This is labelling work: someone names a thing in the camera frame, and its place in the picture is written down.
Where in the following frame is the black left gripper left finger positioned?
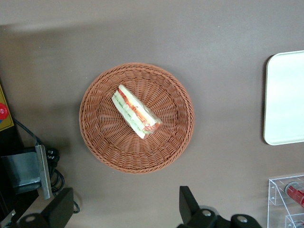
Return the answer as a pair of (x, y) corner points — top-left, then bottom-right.
(19, 187), (75, 228)

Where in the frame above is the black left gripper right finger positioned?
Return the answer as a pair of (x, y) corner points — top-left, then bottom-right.
(177, 186), (262, 228)

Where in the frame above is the triangle sandwich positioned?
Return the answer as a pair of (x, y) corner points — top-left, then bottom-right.
(111, 84), (163, 140)

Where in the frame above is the round brown wicker basket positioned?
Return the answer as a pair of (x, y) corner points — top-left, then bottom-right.
(79, 62), (195, 175)

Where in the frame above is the cream rectangular tray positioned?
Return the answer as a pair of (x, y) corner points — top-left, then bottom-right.
(263, 50), (304, 146)

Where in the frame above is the black equipment base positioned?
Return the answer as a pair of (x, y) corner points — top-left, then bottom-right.
(0, 73), (40, 228)

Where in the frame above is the clear acrylic bottle rack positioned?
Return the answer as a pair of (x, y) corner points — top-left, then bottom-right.
(267, 175), (304, 228)

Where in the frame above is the yellow emergency stop control box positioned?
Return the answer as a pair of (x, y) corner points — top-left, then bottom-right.
(0, 83), (13, 131)

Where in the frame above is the red cola bottle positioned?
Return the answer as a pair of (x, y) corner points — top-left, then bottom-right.
(284, 181), (304, 208)

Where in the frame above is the grey metal bracket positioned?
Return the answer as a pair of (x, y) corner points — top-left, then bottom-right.
(1, 144), (53, 200)

